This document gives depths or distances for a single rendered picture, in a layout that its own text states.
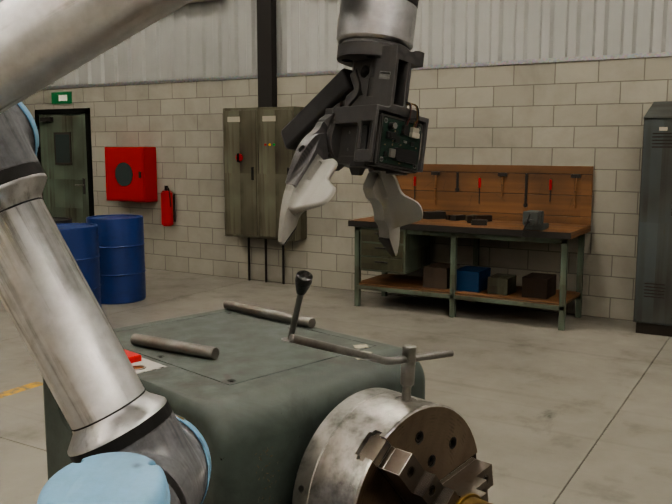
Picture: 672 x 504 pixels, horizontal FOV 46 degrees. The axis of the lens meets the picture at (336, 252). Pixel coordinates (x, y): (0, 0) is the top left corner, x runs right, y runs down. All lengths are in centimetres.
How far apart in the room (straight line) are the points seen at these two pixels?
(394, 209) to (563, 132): 704
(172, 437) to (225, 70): 902
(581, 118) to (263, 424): 679
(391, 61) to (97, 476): 47
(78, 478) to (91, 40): 39
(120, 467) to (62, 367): 13
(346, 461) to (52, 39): 73
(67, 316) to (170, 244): 954
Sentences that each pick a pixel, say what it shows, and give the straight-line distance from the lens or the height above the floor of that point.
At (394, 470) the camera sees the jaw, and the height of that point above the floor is 118.
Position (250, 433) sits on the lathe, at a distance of 119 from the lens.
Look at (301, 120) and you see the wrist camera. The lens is 82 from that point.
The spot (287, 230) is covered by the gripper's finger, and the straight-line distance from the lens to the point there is 73.
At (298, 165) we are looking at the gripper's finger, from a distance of 74.
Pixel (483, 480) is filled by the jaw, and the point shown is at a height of 111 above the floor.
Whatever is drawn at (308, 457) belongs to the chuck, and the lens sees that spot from 122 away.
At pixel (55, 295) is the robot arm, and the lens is 85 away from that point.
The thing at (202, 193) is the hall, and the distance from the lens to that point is 995.
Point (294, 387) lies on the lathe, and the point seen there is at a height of 125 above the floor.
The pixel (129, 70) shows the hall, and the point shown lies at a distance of 1083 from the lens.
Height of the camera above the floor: 163
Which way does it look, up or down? 8 degrees down
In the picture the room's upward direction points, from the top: straight up
